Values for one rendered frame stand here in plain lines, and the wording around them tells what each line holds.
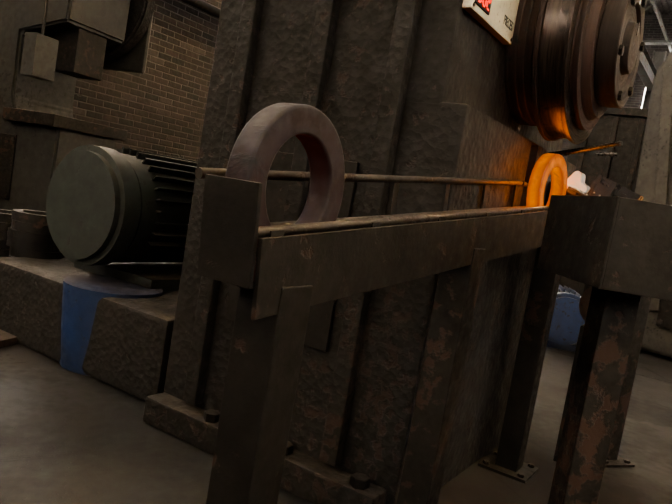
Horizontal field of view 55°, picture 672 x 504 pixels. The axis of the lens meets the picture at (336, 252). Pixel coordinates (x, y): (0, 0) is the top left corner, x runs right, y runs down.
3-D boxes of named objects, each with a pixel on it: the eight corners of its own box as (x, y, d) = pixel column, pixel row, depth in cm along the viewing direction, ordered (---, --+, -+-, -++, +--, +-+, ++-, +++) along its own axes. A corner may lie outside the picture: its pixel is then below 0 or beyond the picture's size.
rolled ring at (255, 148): (354, 112, 79) (331, 111, 81) (255, 94, 64) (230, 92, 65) (336, 261, 82) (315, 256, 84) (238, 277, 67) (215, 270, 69)
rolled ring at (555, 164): (571, 148, 165) (558, 147, 167) (542, 160, 152) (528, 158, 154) (564, 218, 171) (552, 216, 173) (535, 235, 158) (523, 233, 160)
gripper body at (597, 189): (603, 176, 170) (646, 198, 164) (585, 204, 172) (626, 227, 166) (596, 172, 164) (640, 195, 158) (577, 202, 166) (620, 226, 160)
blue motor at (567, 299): (529, 347, 359) (541, 286, 356) (523, 330, 414) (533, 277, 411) (587, 359, 352) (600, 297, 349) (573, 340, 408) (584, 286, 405)
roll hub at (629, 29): (586, 93, 147) (611, -33, 145) (608, 116, 171) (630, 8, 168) (612, 94, 144) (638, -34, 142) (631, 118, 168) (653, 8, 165)
